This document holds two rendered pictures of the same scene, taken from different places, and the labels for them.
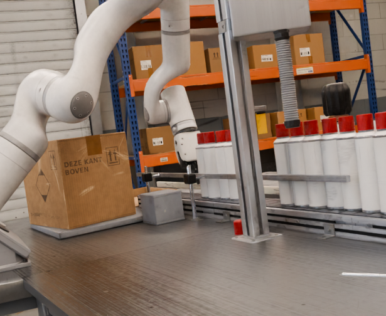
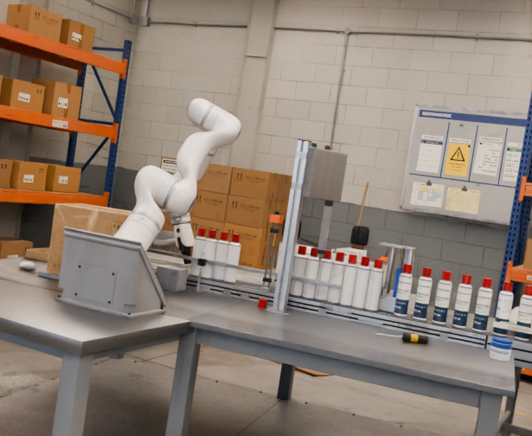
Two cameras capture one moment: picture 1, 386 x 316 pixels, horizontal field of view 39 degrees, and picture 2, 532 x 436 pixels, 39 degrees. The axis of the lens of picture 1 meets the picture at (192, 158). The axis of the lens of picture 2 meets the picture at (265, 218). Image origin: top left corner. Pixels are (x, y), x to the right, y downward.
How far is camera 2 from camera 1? 208 cm
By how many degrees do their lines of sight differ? 42
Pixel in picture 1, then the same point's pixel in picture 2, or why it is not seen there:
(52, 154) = (118, 224)
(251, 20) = (317, 190)
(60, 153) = not seen: hidden behind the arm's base
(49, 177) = not seen: hidden behind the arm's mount
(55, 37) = not seen: outside the picture
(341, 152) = (336, 272)
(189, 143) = (187, 233)
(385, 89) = (105, 158)
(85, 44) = (195, 161)
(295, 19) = (336, 196)
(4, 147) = (150, 225)
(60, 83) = (186, 187)
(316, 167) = (314, 275)
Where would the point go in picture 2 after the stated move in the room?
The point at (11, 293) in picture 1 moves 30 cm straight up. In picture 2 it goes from (185, 328) to (199, 238)
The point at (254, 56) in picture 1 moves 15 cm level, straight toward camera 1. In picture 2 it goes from (12, 91) to (17, 91)
